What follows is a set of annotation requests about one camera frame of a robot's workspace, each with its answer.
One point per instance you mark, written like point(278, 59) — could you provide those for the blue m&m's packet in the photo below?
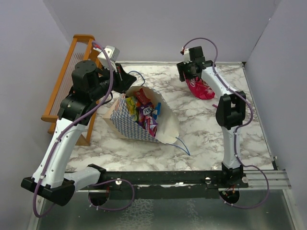
point(156, 111)

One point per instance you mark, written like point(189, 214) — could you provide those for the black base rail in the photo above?
point(165, 184)

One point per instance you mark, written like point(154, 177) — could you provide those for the wooden dish rack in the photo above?
point(80, 49)

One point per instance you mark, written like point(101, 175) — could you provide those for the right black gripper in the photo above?
point(182, 67)

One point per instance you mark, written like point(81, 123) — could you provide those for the purple snack packet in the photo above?
point(146, 119)

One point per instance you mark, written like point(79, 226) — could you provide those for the red snack packet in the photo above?
point(140, 95)

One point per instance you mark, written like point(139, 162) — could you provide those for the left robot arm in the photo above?
point(89, 85)

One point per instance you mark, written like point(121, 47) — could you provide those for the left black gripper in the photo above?
point(124, 80)

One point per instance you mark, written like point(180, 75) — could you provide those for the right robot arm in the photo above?
point(230, 112)

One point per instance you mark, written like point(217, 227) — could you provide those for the yellow green snack packet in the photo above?
point(132, 105)

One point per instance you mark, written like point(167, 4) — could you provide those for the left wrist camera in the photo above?
point(112, 54)

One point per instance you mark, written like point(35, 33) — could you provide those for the blue checkered paper bag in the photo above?
point(119, 119)

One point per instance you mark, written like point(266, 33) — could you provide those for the red crisps bag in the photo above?
point(199, 88)

